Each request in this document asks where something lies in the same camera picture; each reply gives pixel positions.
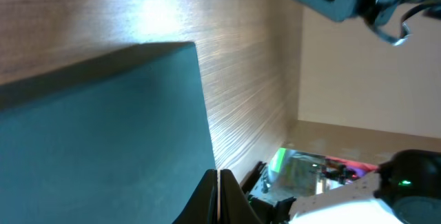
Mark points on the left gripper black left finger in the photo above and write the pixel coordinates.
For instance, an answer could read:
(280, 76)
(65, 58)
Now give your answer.
(202, 205)

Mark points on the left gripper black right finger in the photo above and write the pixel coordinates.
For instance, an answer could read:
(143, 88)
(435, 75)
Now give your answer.
(235, 208)

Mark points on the dark green box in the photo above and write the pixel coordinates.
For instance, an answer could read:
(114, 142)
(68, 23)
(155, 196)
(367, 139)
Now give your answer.
(121, 138)

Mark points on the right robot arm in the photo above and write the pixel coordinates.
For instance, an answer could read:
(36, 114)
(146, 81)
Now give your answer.
(407, 186)

